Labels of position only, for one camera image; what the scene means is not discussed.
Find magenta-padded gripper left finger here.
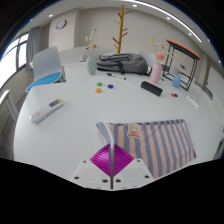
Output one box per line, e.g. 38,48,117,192
71,143,113,190

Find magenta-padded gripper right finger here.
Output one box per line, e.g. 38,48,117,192
113,144,155,190

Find striped towel with bear patch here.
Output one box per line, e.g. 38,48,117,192
95,118,198,178

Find white remote control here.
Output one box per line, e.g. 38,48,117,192
29,97,65,125

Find black rectangular case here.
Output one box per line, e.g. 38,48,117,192
140,80,164,97

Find black marker pen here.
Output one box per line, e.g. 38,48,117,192
106,72,127,81

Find white marker pen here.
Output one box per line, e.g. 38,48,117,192
186,95,200,110

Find pink vase with flowers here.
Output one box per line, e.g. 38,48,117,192
149,36,168,85

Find green vase with dried flowers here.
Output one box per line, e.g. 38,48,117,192
84,28,99,76

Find blue vase with flowers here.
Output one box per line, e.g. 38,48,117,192
171,54,188,89

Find grey backpack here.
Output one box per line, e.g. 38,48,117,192
96,52,152,76

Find white chair with blue seat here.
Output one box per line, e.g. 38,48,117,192
25,45,66,94

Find wooden coat rack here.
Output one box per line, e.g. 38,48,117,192
112,4,133,54

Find grey curtain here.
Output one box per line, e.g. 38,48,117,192
25,26,42,71

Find window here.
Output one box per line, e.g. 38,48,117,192
0,32,30,89

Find ceiling lights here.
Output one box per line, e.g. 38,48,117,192
29,0,218,46

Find black frame orange-top side table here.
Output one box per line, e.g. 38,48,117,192
162,38,203,92

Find round wall clock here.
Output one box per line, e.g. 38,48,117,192
55,19,67,30

